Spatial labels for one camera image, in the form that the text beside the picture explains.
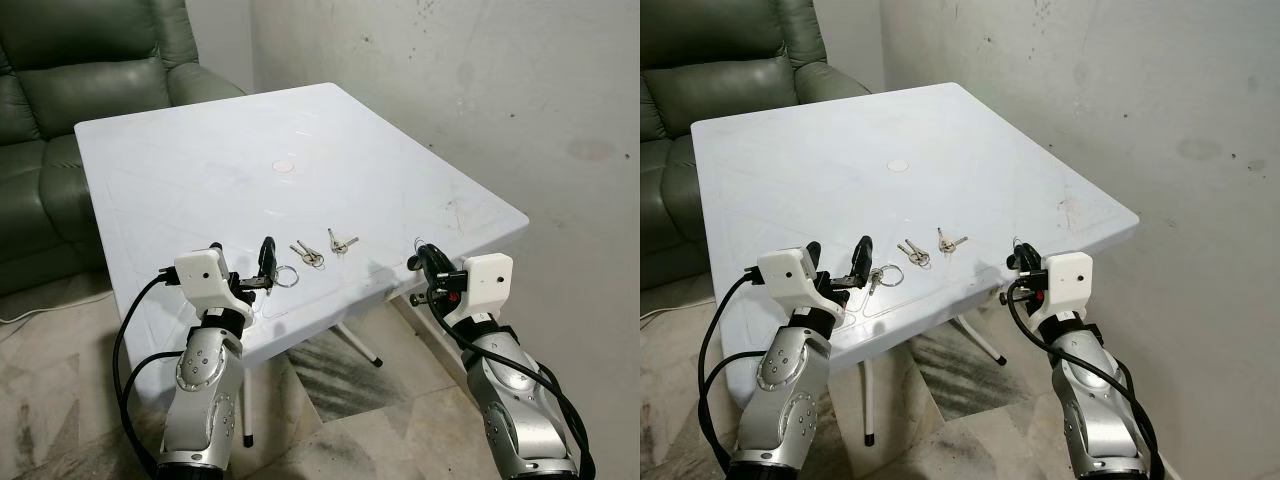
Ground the white square plastic table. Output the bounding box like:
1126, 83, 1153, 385
75, 82, 531, 389
690, 82, 1141, 396

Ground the dark green leather sofa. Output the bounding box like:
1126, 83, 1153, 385
640, 0, 873, 293
0, 0, 246, 298

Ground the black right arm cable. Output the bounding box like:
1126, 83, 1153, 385
1005, 283, 1167, 480
427, 285, 598, 480

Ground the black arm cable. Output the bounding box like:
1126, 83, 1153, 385
1005, 283, 1167, 480
111, 268, 206, 479
427, 285, 598, 480
697, 268, 783, 473

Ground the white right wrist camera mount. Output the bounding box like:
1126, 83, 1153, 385
454, 252, 515, 327
1039, 251, 1094, 320

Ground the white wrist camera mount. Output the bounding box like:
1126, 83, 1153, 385
1039, 251, 1094, 320
454, 252, 515, 327
173, 247, 257, 314
756, 246, 837, 312

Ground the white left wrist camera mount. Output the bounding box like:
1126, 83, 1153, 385
756, 246, 837, 312
173, 247, 257, 314

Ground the white metal table leg frame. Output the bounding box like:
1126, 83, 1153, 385
862, 312, 1009, 448
238, 295, 471, 448

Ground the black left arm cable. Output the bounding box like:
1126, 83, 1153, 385
111, 268, 206, 479
697, 268, 783, 473

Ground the white floor cable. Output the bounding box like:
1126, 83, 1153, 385
0, 290, 111, 324
640, 300, 703, 322

